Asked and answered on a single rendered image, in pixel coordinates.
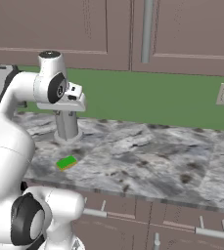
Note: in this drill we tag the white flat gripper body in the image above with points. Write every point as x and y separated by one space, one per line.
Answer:
63 104

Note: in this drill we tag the green and yellow sponge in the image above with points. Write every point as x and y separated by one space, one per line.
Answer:
66 162

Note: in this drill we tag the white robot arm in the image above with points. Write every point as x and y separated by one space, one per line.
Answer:
9 146

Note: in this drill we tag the grey cylinder on round base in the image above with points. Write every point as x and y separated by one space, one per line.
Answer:
67 127

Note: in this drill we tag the brown drawer front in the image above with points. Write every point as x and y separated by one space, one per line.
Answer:
120 206
182 218

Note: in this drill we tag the brown base cupboard door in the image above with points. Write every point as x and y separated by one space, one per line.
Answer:
113 236
195 242

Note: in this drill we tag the brown wall cupboard door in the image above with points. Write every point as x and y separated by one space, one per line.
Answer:
67 26
195 32

